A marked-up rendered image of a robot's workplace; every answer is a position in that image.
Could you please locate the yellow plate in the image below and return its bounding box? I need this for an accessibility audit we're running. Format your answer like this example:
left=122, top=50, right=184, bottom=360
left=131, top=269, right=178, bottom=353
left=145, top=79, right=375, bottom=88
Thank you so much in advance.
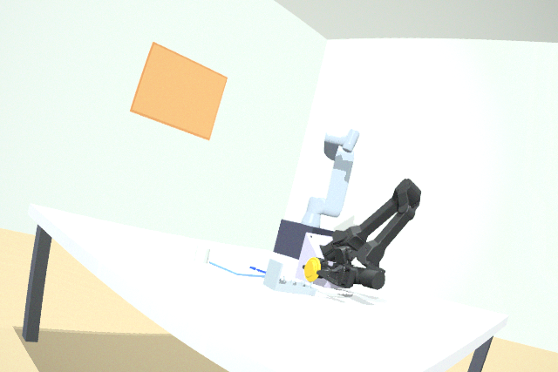
left=304, top=257, right=321, bottom=282

